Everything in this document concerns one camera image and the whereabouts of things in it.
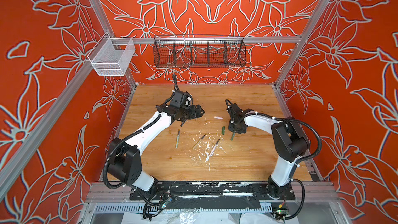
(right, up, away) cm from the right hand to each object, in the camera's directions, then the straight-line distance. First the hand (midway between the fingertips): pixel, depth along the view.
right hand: (231, 128), depth 95 cm
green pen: (-33, -5, -5) cm, 34 cm away
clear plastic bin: (-75, +45, -2) cm, 87 cm away
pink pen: (-12, -10, -8) cm, 17 cm away
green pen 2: (0, -4, -3) cm, 5 cm away
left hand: (-21, +12, -13) cm, 27 cm away
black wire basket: (-23, +51, +5) cm, 56 cm away
